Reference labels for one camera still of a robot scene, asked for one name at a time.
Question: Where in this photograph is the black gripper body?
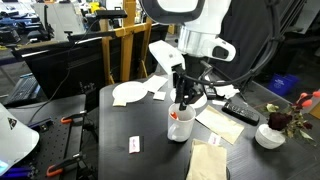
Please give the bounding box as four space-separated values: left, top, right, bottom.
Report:
174 73 203 104

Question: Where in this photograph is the orange marker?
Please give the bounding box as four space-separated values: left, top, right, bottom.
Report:
170 112 179 120

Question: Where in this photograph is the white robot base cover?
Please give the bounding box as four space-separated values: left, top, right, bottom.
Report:
0 104 40 175

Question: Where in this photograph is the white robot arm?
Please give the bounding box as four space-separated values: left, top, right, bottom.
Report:
139 0 236 111

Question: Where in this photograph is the white ceramic mug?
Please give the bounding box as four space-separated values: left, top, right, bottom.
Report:
167 104 196 142

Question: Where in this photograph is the pink packet near mug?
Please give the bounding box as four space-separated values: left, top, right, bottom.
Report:
208 133 221 145

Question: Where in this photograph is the black rectangular remote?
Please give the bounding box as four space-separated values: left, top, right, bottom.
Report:
204 85 217 100

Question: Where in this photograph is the crumpled white tissue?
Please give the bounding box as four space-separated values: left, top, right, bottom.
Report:
216 85 239 99

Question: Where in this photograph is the folded brown napkin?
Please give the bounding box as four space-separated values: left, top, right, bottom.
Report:
196 105 244 144

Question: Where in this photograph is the long black remote control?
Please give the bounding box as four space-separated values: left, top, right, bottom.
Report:
222 102 260 126

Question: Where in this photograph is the white plate near robot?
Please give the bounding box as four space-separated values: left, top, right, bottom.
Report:
112 81 147 103

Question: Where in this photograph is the pink sugar packet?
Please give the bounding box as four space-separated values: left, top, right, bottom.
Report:
129 136 140 154

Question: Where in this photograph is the blue bin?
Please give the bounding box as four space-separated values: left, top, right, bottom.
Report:
268 74 299 96

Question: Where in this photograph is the white vase with dried flowers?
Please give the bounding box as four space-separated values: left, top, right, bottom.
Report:
255 91 320 149

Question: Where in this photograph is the black keyboard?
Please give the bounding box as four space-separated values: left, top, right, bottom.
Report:
3 76 40 106

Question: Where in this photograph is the yellow wooden frame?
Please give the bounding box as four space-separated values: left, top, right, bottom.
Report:
102 0 152 85

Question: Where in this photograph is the black cable bundle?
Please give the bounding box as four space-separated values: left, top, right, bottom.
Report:
181 0 284 88

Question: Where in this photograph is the orange handled clamp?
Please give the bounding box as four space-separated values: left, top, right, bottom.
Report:
60 110 87 124
46 152 83 177

